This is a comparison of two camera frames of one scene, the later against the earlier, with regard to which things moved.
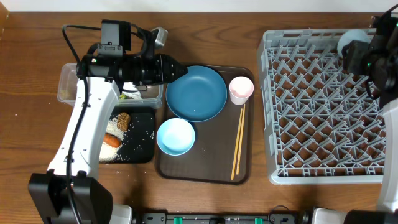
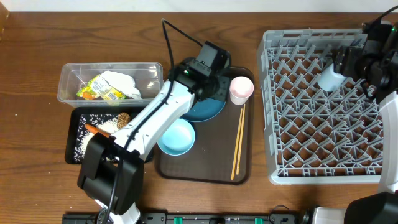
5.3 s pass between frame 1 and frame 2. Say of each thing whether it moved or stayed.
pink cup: stayed
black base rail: stayed
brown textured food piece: stayed
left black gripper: moved
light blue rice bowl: stayed
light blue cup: moved
